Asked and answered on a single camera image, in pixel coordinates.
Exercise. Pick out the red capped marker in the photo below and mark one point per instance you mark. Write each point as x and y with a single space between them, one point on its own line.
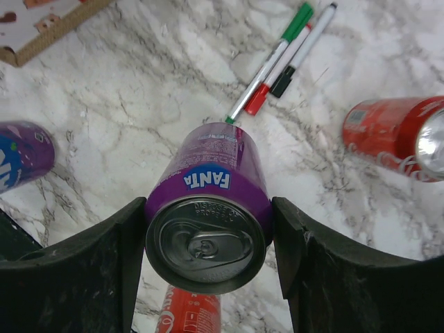
259 97

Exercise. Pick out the red cola can back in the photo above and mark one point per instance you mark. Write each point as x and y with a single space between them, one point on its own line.
404 135

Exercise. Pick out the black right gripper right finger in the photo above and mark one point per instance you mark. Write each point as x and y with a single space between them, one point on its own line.
336 284

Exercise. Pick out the purple Fanta can front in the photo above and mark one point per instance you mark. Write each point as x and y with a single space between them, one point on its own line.
27 153

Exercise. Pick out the black capped marker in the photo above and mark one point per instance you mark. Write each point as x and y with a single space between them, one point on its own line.
285 78

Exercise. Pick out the red cola can front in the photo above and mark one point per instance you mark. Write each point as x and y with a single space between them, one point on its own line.
187 312

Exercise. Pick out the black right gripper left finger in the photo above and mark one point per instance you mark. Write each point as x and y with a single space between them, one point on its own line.
85 283

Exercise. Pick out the green capped marker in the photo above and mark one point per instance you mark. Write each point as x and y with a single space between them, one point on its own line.
302 17

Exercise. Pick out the red cola can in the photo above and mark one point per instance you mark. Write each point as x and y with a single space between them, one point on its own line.
187 312
404 135

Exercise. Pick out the purple fanta can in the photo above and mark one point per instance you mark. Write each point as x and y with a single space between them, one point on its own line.
27 153
210 219

